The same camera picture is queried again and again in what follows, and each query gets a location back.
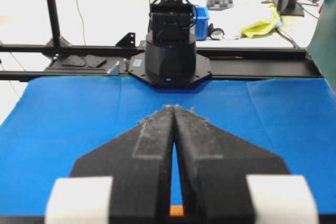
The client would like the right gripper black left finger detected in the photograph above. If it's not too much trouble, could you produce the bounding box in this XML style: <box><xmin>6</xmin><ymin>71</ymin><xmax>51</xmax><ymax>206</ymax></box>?
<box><xmin>46</xmin><ymin>105</ymin><xmax>175</xmax><ymax>224</ymax></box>

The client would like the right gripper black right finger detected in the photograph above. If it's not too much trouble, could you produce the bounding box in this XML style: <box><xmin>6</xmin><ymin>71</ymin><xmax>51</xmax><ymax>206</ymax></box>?
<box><xmin>173</xmin><ymin>106</ymin><xmax>320</xmax><ymax>224</ymax></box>

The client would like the orange towel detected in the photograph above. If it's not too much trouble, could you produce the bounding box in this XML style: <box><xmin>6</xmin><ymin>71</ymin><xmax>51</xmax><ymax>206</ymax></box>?
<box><xmin>169</xmin><ymin>205</ymin><xmax>185</xmax><ymax>218</ymax></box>

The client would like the blue table mat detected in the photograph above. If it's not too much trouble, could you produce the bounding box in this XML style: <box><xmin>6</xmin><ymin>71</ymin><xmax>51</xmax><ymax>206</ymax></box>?
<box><xmin>1</xmin><ymin>77</ymin><xmax>335</xmax><ymax>216</ymax></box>

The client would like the yellow-green cloth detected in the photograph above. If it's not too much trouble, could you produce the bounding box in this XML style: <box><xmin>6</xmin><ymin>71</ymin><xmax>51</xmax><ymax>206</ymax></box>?
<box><xmin>239</xmin><ymin>3</ymin><xmax>282</xmax><ymax>39</ymax></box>

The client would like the blue plastic bin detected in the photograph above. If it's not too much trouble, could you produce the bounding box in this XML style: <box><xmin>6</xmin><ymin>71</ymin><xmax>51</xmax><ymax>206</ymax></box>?
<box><xmin>194</xmin><ymin>6</ymin><xmax>209</xmax><ymax>41</ymax></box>

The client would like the black aluminium frame rail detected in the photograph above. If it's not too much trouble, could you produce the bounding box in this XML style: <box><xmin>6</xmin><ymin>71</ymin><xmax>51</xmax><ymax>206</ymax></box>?
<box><xmin>1</xmin><ymin>45</ymin><xmax>321</xmax><ymax>88</ymax></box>

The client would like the black vertical frame post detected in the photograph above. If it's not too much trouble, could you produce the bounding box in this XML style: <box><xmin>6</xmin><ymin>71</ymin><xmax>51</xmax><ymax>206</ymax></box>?
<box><xmin>47</xmin><ymin>0</ymin><xmax>61</xmax><ymax>48</ymax></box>

